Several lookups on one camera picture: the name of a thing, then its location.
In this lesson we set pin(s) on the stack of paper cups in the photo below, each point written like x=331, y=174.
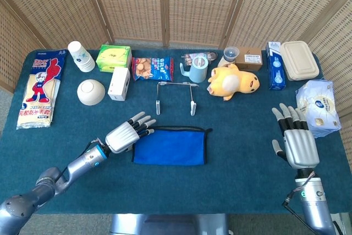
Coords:
x=79, y=56

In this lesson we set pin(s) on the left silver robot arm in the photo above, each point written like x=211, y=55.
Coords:
x=79, y=166

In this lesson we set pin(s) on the beige upturned bowl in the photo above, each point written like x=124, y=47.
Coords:
x=90, y=92

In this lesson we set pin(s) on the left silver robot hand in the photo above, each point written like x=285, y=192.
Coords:
x=122, y=138

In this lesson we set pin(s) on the clear snack packet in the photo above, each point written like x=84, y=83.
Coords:
x=187, y=59

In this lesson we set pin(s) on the grey and blue cloth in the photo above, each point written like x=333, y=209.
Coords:
x=170, y=147

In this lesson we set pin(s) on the teal carpet table cover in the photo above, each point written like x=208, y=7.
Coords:
x=220, y=185

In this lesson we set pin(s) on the pale blue tissue pack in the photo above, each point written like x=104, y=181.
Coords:
x=321, y=103

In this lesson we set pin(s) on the green tissue box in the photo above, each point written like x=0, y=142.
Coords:
x=112, y=56

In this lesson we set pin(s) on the white cardboard box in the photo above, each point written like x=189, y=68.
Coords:
x=118, y=83

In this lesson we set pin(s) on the clear lidded plastic jar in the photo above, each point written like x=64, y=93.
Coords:
x=230, y=53

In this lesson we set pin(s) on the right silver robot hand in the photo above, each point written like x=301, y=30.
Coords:
x=301, y=149

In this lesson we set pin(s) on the wooden rattan folding screen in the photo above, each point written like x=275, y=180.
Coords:
x=132, y=4

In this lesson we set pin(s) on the brown cardboard box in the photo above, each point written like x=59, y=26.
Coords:
x=248, y=61

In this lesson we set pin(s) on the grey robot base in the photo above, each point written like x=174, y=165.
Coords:
x=165, y=225

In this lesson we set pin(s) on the blue biscuit bag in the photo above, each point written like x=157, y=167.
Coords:
x=151, y=68

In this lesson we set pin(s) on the beige lidded lunch box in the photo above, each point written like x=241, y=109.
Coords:
x=298, y=60

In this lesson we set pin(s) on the light blue mug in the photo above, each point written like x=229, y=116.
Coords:
x=198, y=71

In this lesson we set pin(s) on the long blue carton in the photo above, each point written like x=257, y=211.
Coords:
x=276, y=72

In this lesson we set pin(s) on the yellow plush toy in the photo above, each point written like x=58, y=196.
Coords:
x=233, y=81

